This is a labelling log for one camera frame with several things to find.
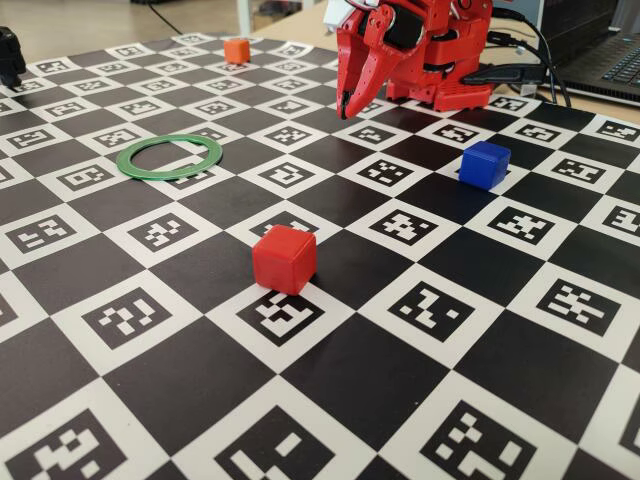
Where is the white table leg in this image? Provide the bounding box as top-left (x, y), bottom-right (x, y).
top-left (237, 0), bottom-right (254, 39)

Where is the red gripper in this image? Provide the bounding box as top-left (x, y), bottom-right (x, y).
top-left (336, 0), bottom-right (432, 120)

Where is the green flat ring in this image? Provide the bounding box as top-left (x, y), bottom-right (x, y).
top-left (115, 133), bottom-right (225, 182)

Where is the blue cube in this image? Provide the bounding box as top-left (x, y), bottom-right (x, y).
top-left (458, 140), bottom-right (513, 192)

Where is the black power adapter plug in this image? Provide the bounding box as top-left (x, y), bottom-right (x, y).
top-left (461, 63), bottom-right (546, 86)

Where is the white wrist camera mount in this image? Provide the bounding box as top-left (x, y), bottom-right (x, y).
top-left (323, 0), bottom-right (362, 32)

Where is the black laptop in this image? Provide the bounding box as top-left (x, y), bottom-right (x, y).
top-left (541, 0), bottom-right (640, 99)

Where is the orange cube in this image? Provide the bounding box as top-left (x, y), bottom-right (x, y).
top-left (222, 37), bottom-right (252, 65)

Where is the black plastic device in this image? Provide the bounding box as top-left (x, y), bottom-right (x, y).
top-left (0, 25), bottom-right (28, 92)

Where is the black white marker checkerboard mat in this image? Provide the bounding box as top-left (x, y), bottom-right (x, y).
top-left (0, 30), bottom-right (640, 480)

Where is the red cube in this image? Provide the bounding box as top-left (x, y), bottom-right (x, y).
top-left (251, 224), bottom-right (318, 295)

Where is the black cable with plug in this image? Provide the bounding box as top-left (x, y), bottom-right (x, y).
top-left (486, 30), bottom-right (564, 104)

